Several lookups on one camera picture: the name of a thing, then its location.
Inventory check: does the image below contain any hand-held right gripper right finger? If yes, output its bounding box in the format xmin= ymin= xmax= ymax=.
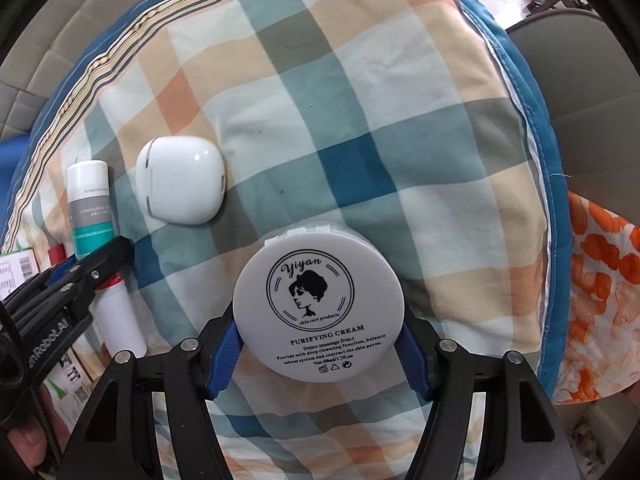
xmin=395 ymin=305 xmax=576 ymax=480

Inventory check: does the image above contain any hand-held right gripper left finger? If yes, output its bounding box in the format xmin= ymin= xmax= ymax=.
xmin=55 ymin=316 xmax=246 ymax=480

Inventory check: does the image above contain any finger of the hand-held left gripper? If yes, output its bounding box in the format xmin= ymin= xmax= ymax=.
xmin=0 ymin=257 xmax=83 ymax=321
xmin=50 ymin=235 xmax=137 ymax=326

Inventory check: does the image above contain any cardboard box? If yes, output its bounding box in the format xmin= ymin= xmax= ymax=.
xmin=0 ymin=249 xmax=108 ymax=428

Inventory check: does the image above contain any white bottle with teal label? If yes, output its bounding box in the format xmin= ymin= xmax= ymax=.
xmin=66 ymin=160 xmax=117 ymax=262

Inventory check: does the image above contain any white round cream jar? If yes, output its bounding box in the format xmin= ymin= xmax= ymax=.
xmin=232 ymin=225 xmax=403 ymax=383

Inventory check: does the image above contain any white earbuds case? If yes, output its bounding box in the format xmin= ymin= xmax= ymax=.
xmin=135 ymin=135 xmax=227 ymax=226

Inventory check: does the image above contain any person's left hand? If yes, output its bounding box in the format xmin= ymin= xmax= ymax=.
xmin=0 ymin=390 xmax=71 ymax=468

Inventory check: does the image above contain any orange patterned cloth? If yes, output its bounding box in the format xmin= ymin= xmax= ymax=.
xmin=550 ymin=190 xmax=640 ymax=406

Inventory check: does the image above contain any grey cushioned chair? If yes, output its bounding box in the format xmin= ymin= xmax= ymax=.
xmin=0 ymin=0 xmax=151 ymax=136

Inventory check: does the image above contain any plaid blanket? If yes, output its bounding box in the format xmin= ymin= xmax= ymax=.
xmin=0 ymin=0 xmax=571 ymax=480

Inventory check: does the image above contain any grey round-backed chair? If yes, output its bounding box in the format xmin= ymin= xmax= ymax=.
xmin=505 ymin=7 xmax=640 ymax=201

